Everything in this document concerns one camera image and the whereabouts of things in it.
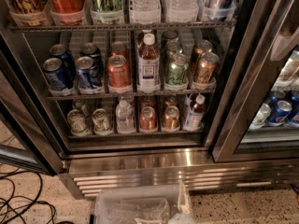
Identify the blue Pepsi can back left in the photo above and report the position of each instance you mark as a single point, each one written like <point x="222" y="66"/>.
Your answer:
<point x="62" y="52"/>

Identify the white-green can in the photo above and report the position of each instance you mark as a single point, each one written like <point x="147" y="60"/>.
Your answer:
<point x="82" y="106"/>
<point x="78" y="123"/>
<point x="101" y="122"/>

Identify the closed glass fridge door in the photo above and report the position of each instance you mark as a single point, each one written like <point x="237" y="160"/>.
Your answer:
<point x="236" y="142"/>

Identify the orange soda can front middle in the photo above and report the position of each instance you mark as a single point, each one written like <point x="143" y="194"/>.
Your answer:
<point x="119" y="76"/>

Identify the stainless steel display fridge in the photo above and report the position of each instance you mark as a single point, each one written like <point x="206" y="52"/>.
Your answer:
<point x="95" y="162"/>

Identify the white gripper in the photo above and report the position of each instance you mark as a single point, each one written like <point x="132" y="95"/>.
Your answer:
<point x="184" y="218"/>

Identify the orange soda can back middle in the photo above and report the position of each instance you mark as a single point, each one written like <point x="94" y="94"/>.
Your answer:
<point x="119" y="48"/>

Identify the clear water bottle behind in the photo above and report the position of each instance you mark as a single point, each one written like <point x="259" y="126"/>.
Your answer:
<point x="129" y="99"/>

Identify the clear water bottle top right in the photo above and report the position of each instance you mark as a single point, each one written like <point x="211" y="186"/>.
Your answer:
<point x="180" y="10"/>

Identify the orange soda can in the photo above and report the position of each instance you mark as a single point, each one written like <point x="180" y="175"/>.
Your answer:
<point x="119" y="76"/>
<point x="119" y="48"/>

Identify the tea bottle bottom shelf front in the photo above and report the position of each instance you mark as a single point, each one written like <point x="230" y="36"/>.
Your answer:
<point x="194" y="113"/>

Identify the green LaCroix can front middle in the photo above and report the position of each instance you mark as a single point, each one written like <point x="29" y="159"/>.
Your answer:
<point x="176" y="72"/>

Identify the white-green can bottom back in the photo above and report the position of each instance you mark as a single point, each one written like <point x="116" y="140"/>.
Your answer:
<point x="82" y="106"/>

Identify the gold can bottom front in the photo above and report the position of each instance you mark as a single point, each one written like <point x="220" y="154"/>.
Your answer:
<point x="170" y="121"/>

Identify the copper lacroix can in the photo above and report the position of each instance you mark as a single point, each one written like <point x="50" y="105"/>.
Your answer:
<point x="203" y="70"/>
<point x="199" y="48"/>

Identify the orange can bottom back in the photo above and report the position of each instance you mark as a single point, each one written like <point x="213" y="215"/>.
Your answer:
<point x="148" y="101"/>

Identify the open fridge door left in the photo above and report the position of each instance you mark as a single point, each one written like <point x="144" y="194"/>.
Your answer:
<point x="19" y="115"/>

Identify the copper LaCroix can front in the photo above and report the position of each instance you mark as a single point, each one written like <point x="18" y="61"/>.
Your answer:
<point x="203" y="70"/>

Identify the copper LaCroix can back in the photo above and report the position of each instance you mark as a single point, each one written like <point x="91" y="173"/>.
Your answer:
<point x="199" y="48"/>

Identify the green LaCroix can back middle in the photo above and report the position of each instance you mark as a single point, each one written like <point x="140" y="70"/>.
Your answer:
<point x="169" y="35"/>

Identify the clear plastic storage bin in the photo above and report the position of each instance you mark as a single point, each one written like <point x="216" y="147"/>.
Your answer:
<point x="123" y="205"/>

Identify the gold can bottom back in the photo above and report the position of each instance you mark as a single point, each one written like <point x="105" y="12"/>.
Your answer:
<point x="170" y="100"/>

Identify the gold can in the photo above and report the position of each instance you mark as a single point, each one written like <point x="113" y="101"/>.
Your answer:
<point x="170" y="100"/>
<point x="170" y="121"/>

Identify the clear water bottle top left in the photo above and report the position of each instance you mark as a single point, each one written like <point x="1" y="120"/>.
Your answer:
<point x="145" y="11"/>

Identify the blue pepsi can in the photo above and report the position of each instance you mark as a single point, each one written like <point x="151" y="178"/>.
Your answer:
<point x="89" y="80"/>
<point x="56" y="74"/>
<point x="62" y="52"/>
<point x="91" y="50"/>

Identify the blue Pepsi can right compartment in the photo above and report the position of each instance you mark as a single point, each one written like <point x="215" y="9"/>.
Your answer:
<point x="279" y="112"/>

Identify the clear water bottle front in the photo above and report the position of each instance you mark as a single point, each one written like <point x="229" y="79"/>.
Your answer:
<point x="125" y="118"/>

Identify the blue can right edge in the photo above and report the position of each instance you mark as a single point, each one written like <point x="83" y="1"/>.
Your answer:
<point x="293" y="117"/>

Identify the blue Pepsi can front left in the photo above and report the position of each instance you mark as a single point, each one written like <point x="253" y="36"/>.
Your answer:
<point x="56" y="74"/>

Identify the blue energy drink can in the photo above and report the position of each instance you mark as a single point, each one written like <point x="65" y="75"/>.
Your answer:
<point x="215" y="10"/>

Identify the white-green can bottom far left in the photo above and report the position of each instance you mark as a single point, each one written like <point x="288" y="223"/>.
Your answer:
<point x="78" y="123"/>

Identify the clear water bottle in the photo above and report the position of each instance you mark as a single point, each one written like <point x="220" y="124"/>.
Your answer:
<point x="180" y="10"/>
<point x="125" y="118"/>
<point x="129" y="99"/>
<point x="145" y="11"/>

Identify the white can right compartment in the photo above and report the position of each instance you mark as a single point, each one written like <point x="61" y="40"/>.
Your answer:
<point x="262" y="114"/>

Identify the iced tea bottle middle shelf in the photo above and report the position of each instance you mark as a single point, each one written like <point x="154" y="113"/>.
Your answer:
<point x="149" y="65"/>

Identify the orange can bottom front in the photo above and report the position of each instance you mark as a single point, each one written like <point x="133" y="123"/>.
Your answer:
<point x="148" y="119"/>

